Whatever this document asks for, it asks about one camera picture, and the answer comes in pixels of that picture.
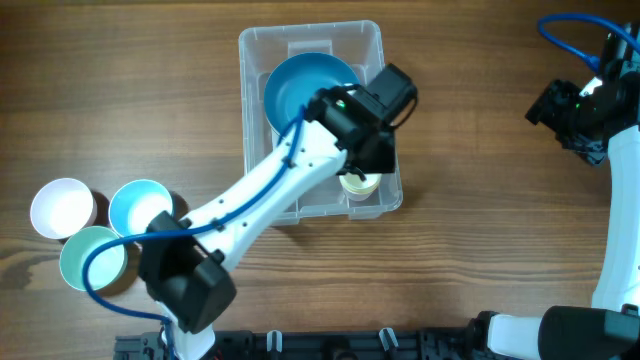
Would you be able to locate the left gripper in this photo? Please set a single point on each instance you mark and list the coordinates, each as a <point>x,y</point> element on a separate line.
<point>387,160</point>

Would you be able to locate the yellow cup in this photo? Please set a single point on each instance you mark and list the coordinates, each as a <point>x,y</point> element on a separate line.
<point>357,189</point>

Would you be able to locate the dark blue bowl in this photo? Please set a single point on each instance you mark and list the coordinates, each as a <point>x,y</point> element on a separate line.
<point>294,82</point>

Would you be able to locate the light blue small bowl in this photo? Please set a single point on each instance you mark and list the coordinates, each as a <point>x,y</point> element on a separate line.
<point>136,204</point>

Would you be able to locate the mint green small bowl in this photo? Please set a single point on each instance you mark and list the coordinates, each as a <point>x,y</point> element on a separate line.
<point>105,269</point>

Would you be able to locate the pink small bowl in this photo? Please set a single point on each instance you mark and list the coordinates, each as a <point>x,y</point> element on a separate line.
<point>63,207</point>

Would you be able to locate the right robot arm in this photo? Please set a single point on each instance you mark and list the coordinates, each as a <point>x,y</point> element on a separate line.
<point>598,122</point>

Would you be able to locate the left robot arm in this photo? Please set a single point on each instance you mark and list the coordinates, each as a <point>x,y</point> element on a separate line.
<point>329,124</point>

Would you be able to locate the clear plastic storage container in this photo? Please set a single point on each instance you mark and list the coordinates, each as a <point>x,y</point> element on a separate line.
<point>261,50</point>

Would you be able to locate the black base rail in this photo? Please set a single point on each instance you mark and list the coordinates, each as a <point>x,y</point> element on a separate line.
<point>425,344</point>

